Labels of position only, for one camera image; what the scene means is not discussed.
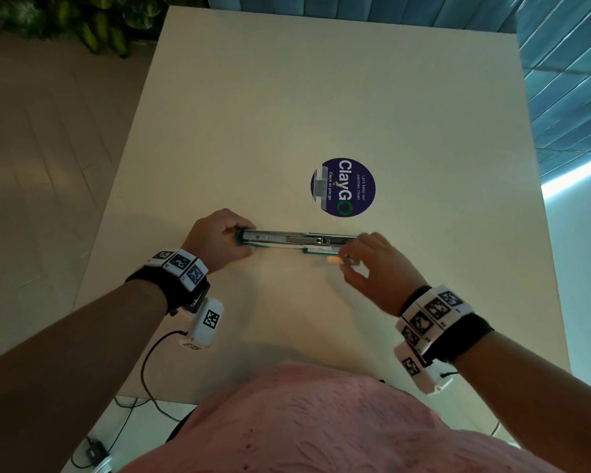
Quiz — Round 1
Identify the person's right hand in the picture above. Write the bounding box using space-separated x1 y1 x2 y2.
337 232 428 318

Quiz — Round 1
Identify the person's left hand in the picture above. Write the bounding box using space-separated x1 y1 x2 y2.
181 208 257 274

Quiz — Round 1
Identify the long teal and silver stapler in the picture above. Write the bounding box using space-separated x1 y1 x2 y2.
234 227 361 267

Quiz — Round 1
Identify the person's left forearm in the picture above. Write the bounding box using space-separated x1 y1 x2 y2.
0 279 169 473

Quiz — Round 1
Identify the person's right forearm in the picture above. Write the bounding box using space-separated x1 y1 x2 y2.
452 331 591 473

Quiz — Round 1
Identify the round purple sticker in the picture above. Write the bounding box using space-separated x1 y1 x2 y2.
310 157 377 219

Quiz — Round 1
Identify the pink knitted shirt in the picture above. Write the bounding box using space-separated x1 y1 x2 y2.
118 361 564 473

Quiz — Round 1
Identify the white light strip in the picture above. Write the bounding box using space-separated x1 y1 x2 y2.
541 151 591 200

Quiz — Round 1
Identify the black power adapter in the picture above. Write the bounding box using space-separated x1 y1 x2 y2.
86 438 112 464

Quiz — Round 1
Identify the green leafy plant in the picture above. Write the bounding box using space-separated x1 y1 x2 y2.
0 0 208 58

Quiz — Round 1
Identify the left wrist camera with markers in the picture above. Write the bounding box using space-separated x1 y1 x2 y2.
125 248 225 351

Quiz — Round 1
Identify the wrist camera with markers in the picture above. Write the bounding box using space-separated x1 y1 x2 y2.
393 284 495 395
125 248 225 351

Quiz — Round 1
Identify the right wrist camera with markers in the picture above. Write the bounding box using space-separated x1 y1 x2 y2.
393 284 495 395

